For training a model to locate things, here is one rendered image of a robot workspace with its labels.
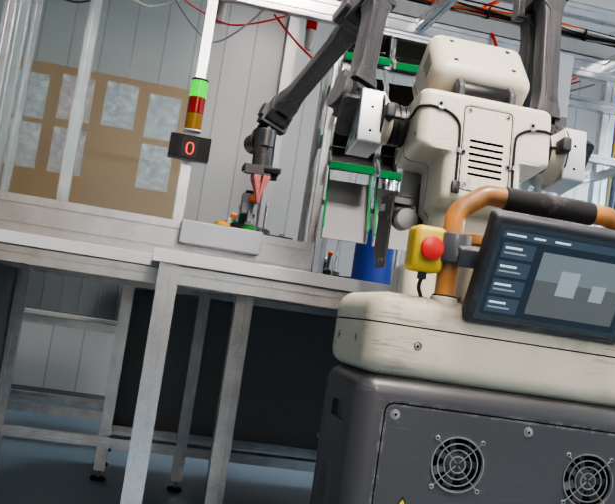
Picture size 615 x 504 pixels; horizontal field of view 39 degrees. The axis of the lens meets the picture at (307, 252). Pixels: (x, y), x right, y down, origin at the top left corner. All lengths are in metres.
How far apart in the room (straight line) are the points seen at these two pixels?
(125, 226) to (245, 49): 3.93
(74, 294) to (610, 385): 3.24
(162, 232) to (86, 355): 3.62
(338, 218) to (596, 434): 1.27
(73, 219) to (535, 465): 1.36
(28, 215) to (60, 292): 2.04
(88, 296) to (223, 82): 2.25
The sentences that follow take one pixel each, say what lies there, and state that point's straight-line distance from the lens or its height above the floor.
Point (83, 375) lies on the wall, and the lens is 5.86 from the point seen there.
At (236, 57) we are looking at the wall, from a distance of 6.07.
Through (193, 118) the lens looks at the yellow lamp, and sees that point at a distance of 2.60.
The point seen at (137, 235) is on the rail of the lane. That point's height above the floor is 0.90.
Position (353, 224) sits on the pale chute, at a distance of 2.48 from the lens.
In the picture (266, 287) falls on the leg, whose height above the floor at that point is 0.81.
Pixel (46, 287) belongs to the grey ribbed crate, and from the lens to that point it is 4.32.
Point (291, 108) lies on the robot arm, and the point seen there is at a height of 1.31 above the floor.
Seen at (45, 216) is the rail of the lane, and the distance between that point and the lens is 2.29.
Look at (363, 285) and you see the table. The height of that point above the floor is 0.85.
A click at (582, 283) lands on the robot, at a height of 0.87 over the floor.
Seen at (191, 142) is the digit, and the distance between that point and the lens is 2.58.
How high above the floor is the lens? 0.75
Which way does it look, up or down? 5 degrees up
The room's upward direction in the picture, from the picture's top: 9 degrees clockwise
